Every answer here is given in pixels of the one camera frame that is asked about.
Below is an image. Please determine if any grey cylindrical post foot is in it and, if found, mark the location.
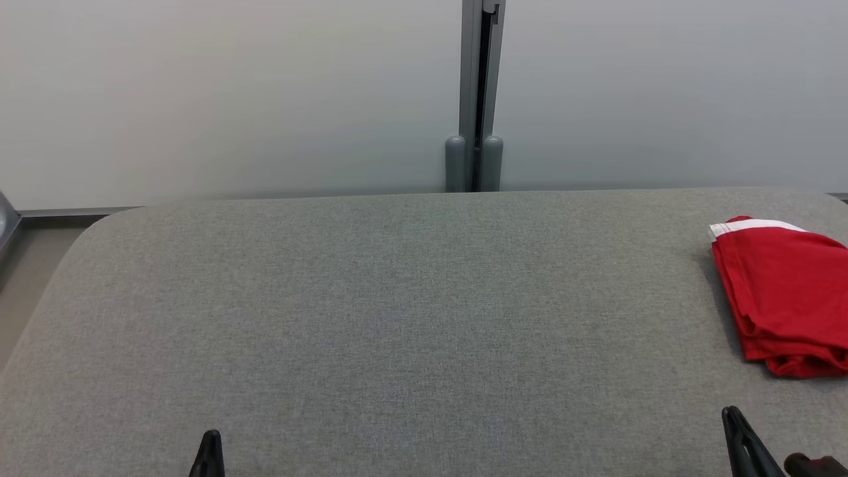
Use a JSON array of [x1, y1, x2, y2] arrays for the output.
[[481, 135, 504, 193], [445, 135, 467, 193]]

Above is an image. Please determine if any red jersey with white trim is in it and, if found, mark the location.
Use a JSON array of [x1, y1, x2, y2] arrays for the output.
[[708, 215, 848, 379]]

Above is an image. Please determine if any shiny grey metal object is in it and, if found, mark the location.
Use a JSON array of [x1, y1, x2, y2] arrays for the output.
[[0, 191, 22, 254]]

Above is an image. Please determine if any grey metal partition post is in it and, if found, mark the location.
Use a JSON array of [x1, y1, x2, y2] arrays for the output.
[[459, 0, 507, 193]]

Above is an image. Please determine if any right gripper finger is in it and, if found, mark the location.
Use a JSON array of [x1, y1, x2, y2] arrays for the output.
[[784, 453, 848, 477], [721, 405, 786, 477]]

